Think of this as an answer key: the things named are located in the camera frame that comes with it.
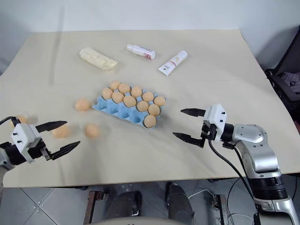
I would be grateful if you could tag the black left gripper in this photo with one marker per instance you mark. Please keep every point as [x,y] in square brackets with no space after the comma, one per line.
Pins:
[37,146]

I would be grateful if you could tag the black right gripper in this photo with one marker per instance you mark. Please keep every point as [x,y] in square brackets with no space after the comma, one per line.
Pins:
[209,132]

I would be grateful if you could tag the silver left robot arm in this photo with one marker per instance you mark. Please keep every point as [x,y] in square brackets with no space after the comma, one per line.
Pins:
[12,155]

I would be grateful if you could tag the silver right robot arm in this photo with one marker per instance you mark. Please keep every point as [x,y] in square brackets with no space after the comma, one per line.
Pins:
[260,150]

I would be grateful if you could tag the light blue egg tray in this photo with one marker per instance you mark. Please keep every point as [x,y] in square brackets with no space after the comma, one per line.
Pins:
[117,112]

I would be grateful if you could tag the brown egg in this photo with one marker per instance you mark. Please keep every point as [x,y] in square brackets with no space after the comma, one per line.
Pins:
[150,121]
[124,88]
[136,91]
[154,109]
[159,101]
[114,85]
[92,130]
[107,93]
[22,119]
[147,96]
[142,106]
[60,132]
[117,96]
[129,101]
[82,104]

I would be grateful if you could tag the beige tablecloth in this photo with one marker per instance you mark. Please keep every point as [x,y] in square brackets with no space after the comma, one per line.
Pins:
[150,154]

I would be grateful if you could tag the white squeeze tube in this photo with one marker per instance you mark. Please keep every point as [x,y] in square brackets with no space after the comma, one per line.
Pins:
[173,62]

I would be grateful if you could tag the dark rounded shape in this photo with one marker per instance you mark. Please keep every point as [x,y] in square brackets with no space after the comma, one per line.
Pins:
[179,201]
[125,204]

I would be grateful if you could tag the pale plastic-wrapped food pack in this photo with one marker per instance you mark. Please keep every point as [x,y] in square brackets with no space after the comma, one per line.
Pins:
[97,58]

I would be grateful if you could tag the white spray bottle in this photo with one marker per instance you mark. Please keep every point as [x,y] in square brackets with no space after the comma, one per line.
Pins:
[140,52]

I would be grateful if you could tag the black chair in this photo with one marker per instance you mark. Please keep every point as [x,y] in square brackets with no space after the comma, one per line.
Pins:
[287,70]

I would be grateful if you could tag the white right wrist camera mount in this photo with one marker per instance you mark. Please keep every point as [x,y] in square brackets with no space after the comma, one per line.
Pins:
[216,117]

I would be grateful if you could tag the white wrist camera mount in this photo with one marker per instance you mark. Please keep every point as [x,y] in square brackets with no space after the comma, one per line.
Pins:
[22,136]
[216,117]

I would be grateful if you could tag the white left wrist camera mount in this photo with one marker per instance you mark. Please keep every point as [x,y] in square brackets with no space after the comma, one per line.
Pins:
[22,136]

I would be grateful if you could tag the rusty metal frame leg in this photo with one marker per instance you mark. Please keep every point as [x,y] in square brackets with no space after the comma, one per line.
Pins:
[91,206]
[220,208]

